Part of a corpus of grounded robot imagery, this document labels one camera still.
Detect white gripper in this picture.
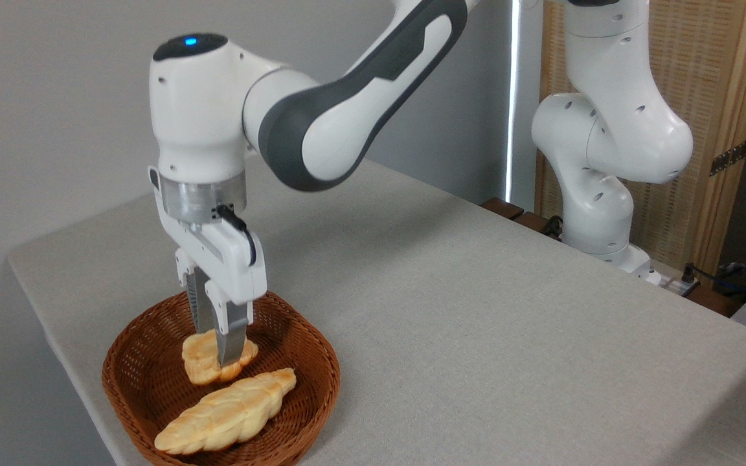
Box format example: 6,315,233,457
155,193,268,368

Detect small round bread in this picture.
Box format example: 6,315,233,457
182,329,260,386

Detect long braided bread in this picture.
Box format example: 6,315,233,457
154,368,297,455

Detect brown wicker basket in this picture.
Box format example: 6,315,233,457
102,289,341,466

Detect dark wooden slat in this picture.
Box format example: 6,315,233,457
515,211,563,241
480,197,526,221

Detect brass hinge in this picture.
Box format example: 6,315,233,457
710,139,746,177

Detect wooden woven screen panel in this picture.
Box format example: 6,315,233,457
535,0,746,280

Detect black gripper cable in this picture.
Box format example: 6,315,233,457
216,205,258,268

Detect blue and black cables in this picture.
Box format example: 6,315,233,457
695,260,746,306

